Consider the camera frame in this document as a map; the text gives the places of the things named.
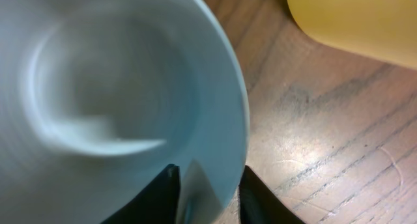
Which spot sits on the yellow plastic cup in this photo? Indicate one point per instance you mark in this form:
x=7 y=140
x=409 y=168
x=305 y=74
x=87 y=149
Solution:
x=381 y=29

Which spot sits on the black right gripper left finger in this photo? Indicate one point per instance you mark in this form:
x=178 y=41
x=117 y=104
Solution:
x=157 y=203

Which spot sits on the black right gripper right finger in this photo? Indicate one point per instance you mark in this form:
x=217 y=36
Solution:
x=258 y=204

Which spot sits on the grey plastic bowl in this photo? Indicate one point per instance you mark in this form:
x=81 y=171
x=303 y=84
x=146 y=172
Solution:
x=99 y=96

